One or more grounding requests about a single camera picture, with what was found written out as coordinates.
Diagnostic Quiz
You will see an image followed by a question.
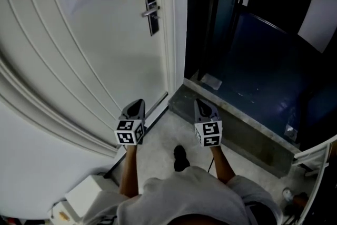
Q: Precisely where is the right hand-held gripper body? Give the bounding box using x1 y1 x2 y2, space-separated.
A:
194 99 223 148

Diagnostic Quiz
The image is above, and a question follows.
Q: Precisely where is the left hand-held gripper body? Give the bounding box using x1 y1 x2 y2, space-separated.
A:
114 99 147 146

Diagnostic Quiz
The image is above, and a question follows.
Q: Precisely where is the person's right forearm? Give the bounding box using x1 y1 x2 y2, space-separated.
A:
210 145 236 185

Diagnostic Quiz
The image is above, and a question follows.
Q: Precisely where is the person's left forearm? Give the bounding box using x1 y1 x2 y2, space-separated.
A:
118 144 141 199

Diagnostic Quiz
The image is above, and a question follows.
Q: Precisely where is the white door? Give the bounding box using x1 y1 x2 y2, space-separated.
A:
0 0 170 146

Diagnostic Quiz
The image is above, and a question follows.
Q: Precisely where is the black door lock plate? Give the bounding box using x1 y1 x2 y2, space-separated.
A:
143 0 161 37

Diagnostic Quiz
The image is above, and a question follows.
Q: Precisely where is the dark glass door leaf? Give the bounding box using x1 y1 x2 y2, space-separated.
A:
296 31 337 151
199 0 251 81

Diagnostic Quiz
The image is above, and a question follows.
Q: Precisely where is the person's black shoe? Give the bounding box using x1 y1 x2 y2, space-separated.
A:
173 145 191 173

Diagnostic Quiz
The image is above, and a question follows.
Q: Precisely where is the grey concrete step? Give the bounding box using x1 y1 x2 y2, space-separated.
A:
167 77 303 179

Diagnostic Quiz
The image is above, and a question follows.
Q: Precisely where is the clear plastic bag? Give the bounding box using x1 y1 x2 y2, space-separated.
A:
284 123 299 141
201 73 223 91

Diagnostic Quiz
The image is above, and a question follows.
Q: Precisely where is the person's light grey shirt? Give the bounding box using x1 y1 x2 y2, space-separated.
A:
84 165 284 225

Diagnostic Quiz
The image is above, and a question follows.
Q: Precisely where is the white appliance box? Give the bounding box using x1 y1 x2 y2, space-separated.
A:
64 174 120 220

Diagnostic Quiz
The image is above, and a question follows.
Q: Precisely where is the white box with brown mark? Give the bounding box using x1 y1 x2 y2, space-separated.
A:
46 199 80 225

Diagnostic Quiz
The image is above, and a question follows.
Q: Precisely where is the white table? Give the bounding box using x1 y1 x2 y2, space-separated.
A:
293 133 337 225

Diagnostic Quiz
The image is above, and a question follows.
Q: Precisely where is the black plug cable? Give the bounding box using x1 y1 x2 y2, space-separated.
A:
49 201 58 220

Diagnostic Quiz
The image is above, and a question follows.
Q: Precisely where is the silver door handle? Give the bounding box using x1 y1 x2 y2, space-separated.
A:
141 5 161 18

